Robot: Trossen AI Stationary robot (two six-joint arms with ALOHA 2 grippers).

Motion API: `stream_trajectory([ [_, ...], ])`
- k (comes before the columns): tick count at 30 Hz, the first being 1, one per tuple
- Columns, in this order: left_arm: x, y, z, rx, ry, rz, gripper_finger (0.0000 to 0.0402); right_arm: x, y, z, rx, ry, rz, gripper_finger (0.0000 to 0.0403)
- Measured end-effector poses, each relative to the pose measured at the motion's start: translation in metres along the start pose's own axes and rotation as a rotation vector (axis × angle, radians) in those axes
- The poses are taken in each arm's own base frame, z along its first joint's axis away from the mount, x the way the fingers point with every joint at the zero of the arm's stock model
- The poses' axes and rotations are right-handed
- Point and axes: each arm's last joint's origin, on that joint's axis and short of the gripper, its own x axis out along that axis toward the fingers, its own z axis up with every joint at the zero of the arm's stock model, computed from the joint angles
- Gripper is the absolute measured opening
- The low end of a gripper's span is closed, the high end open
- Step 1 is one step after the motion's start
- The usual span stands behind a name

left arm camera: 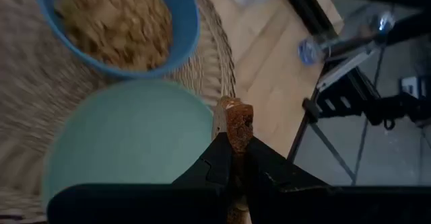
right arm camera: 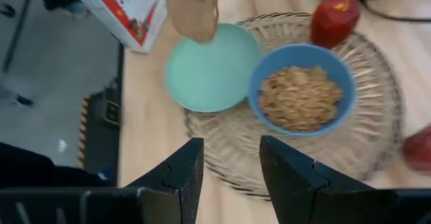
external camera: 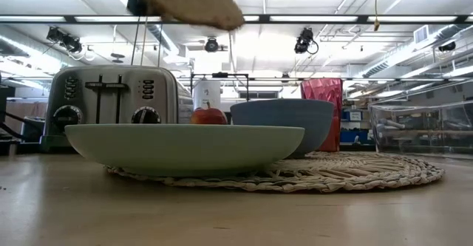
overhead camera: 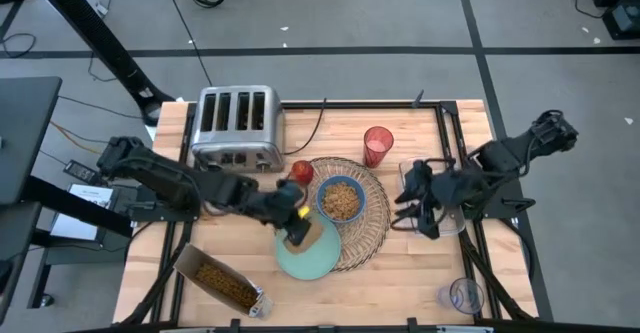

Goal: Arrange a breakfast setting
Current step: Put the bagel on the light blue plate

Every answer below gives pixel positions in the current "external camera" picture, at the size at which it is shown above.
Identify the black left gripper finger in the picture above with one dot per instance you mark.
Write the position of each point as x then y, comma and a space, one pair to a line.
135, 2

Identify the brown bread slice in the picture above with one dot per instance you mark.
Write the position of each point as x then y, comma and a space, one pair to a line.
192, 2

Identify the red apple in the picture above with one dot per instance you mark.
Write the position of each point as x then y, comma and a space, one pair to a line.
208, 116

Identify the pale green plate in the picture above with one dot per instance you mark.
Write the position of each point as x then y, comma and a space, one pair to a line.
184, 148

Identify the blue bowl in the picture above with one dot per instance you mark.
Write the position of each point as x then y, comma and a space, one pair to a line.
281, 115

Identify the red plastic tumbler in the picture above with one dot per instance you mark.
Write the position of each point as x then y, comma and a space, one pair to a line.
325, 91

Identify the stainless steel four-slot toaster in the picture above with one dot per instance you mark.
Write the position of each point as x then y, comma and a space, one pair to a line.
118, 91

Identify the white cylindrical tank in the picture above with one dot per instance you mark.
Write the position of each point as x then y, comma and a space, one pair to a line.
206, 92

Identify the grey trash bin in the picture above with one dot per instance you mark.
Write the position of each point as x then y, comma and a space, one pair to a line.
33, 128

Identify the black overhead light bar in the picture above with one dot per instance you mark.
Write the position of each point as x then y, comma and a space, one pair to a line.
314, 18

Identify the blue bin shelving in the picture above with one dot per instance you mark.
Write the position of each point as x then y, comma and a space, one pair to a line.
353, 135

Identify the round woven straw placemat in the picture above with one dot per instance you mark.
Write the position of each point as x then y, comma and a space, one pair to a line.
351, 172

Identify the clear plastic container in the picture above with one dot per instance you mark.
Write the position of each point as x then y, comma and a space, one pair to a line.
417, 128

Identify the black ceiling camera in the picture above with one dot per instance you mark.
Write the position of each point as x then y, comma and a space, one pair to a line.
303, 41
66, 41
211, 45
447, 46

